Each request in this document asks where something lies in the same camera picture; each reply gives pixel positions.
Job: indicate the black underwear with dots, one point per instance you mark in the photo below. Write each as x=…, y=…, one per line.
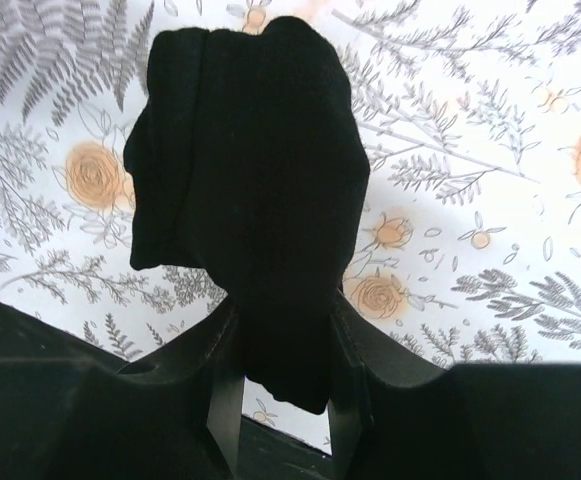
x=247, y=163

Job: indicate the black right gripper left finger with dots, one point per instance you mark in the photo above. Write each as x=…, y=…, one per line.
x=70, y=410

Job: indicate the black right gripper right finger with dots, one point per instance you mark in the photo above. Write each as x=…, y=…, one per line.
x=394, y=415

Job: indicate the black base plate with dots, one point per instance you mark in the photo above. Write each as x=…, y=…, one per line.
x=268, y=454

